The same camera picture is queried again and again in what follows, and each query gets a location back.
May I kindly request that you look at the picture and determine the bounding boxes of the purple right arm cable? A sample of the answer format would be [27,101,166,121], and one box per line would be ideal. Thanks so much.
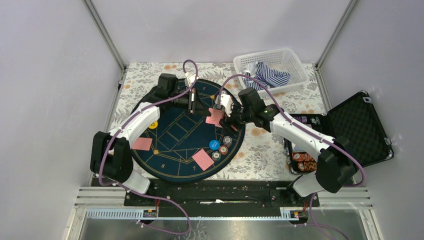
[216,74,367,240]

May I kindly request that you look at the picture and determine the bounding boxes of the grey chip stack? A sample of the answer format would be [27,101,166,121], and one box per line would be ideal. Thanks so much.
[222,136,233,147]

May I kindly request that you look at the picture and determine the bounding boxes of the round dark blue poker mat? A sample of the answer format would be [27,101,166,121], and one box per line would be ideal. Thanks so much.
[131,79,246,184]

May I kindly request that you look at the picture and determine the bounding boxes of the red card seat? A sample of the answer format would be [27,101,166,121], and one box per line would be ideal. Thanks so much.
[205,108,225,128]
[192,149,214,171]
[131,137,153,151]

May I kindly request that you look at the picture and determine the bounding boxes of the red playing card deck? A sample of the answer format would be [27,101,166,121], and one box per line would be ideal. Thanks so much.
[188,88,195,114]

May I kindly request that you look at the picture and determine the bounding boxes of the green blue 50 chip stack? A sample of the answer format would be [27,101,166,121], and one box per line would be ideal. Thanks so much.
[211,151,222,162]

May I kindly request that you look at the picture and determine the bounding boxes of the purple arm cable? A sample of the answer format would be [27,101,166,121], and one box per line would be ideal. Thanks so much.
[98,59,200,236]
[216,74,367,240]

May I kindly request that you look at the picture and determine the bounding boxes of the yellow big blind button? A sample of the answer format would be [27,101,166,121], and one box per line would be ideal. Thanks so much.
[148,121,159,129]

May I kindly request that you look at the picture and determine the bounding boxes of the floral tablecloth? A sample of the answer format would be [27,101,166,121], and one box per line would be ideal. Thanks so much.
[108,62,327,181]

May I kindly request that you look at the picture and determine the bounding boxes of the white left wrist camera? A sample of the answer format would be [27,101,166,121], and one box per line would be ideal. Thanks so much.
[184,72,198,88]

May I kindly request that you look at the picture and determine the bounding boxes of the white plastic basket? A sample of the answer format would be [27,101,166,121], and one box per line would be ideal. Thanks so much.
[233,48,310,95]

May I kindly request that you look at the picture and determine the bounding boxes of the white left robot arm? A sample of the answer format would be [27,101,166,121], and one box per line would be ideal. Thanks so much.
[89,73,209,206]

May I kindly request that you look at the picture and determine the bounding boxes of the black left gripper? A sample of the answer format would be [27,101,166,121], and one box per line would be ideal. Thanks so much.
[168,87,211,116]

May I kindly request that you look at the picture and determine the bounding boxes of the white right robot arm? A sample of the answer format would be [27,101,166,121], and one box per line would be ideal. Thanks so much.
[215,88,358,206]

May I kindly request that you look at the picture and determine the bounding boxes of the black aluminium poker case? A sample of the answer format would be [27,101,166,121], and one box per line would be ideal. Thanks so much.
[292,90,394,168]

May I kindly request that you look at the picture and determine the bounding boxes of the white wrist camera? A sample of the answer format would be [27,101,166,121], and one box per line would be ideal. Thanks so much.
[215,93,235,117]
[184,72,198,88]

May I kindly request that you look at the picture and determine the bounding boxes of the blue small blind button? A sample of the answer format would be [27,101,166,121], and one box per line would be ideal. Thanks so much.
[209,139,221,151]

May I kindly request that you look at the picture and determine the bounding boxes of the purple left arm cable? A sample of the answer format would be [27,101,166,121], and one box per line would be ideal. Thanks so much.
[98,59,200,236]

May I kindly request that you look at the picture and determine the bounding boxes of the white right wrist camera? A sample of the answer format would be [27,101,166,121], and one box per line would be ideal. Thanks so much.
[215,93,235,117]

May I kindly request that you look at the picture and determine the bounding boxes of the red chips in case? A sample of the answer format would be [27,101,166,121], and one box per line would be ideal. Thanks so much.
[292,152,317,172]

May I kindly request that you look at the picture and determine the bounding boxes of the red card bottom seat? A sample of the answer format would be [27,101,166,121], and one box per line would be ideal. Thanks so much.
[192,149,214,171]

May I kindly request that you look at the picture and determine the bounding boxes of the blue white striped cloth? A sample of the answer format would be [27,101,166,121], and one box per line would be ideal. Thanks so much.
[241,61,291,89]

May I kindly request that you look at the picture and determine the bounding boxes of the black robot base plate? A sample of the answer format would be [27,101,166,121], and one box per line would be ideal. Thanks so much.
[92,179,320,218]

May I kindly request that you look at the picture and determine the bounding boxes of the red chip stack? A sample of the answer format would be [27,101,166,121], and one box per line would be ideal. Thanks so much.
[218,145,229,156]

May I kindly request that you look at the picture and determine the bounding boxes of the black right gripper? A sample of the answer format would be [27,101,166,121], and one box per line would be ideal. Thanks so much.
[219,102,254,138]

